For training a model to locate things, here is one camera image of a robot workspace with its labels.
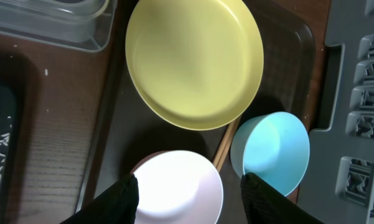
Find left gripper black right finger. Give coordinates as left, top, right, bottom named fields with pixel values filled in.
left=240, top=172, right=323, bottom=224

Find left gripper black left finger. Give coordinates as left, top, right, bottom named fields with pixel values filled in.
left=61, top=174, right=139, bottom=224

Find white bowl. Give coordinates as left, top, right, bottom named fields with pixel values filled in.
left=132, top=150, right=224, bottom=224

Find blue bowl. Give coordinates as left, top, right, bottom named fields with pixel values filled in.
left=230, top=111, right=310, bottom=197

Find wooden chopstick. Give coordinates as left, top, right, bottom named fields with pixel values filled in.
left=220, top=116, right=241, bottom=169
left=213, top=119, right=237, bottom=172

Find grey dishwasher rack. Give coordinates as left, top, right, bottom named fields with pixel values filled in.
left=297, top=0, right=374, bottom=223

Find brown serving tray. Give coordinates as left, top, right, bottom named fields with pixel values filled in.
left=77, top=1, right=316, bottom=209

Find black tray bin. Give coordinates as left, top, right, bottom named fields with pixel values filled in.
left=0, top=74, right=19, bottom=224

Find yellow plate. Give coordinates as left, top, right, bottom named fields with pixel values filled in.
left=125, top=0, right=264, bottom=131

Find clear plastic bin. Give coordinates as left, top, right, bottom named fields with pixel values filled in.
left=0, top=0, right=118, bottom=52

